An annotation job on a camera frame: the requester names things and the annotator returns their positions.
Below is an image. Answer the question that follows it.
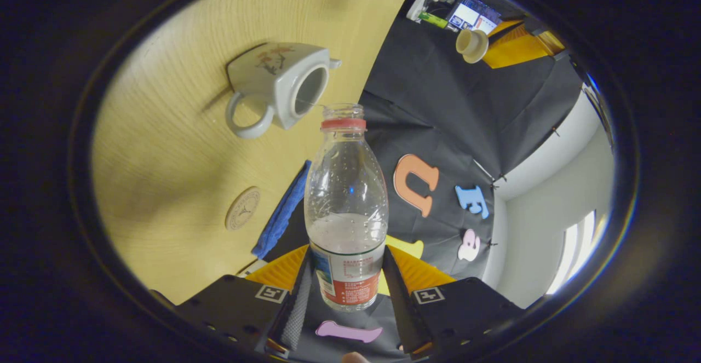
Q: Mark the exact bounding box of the round brown coaster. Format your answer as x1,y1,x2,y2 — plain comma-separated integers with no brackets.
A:
225,187,262,231

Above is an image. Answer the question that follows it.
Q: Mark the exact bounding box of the white ceramic teacup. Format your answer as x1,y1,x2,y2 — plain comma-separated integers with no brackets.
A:
226,42,343,139

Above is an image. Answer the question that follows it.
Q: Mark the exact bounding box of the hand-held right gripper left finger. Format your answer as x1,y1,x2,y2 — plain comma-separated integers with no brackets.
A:
175,244,314,355

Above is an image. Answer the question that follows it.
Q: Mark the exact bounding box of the clear plastic water bottle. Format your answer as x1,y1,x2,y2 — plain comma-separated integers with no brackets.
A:
304,103,389,313

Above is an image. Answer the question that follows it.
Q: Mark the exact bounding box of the green bottle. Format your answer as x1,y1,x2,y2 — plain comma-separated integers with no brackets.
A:
419,11,450,28

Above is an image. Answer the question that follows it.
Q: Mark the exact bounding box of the ceiling light panel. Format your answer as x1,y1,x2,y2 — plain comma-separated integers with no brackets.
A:
547,210,600,295

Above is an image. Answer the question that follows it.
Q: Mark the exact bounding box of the computer monitor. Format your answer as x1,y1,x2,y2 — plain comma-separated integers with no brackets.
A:
446,0,502,35

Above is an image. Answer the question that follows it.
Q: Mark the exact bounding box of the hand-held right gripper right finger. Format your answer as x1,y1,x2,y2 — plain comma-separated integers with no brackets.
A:
382,245,525,355

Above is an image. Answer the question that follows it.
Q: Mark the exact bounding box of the blue folded towel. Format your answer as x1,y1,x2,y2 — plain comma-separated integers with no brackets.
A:
251,159,312,260

